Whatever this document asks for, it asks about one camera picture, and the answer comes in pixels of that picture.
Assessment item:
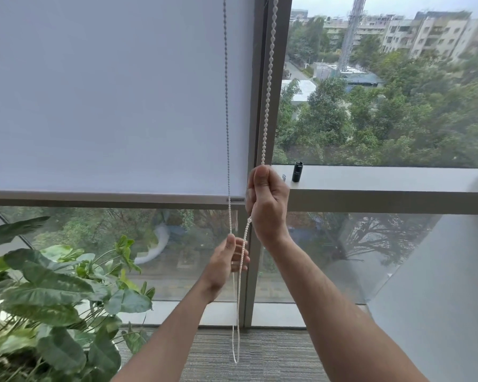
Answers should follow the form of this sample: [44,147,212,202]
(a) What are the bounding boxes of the person's right hand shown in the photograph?
[245,164,291,246]

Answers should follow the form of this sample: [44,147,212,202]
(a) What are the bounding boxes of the person's left hand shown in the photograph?
[201,235,250,304]

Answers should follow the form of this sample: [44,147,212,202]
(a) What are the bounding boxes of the white bead chain cord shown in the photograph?
[222,0,280,364]

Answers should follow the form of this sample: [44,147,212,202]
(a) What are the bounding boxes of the person's right forearm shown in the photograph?
[258,233,429,382]

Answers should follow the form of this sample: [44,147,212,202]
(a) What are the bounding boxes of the person's left forearm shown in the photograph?
[111,289,224,382]

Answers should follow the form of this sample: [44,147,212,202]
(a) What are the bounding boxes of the low white-roofed building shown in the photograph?
[280,61,385,103]

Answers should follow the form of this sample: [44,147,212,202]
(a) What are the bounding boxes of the green trees outside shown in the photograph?
[272,16,478,168]

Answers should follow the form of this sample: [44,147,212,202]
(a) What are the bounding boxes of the white roller blind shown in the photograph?
[0,0,256,195]

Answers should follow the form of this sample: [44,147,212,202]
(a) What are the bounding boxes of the green leafy potted plant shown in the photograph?
[0,216,157,382]

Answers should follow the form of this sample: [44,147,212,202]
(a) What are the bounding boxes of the lattice steel tower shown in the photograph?
[336,0,368,78]

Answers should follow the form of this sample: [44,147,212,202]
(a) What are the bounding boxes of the beige apartment buildings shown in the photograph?
[382,9,478,63]

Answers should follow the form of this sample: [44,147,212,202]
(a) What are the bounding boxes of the grey blind bottom rail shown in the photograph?
[0,189,248,204]

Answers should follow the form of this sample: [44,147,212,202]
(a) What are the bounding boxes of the grey window frame post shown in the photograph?
[244,0,294,329]

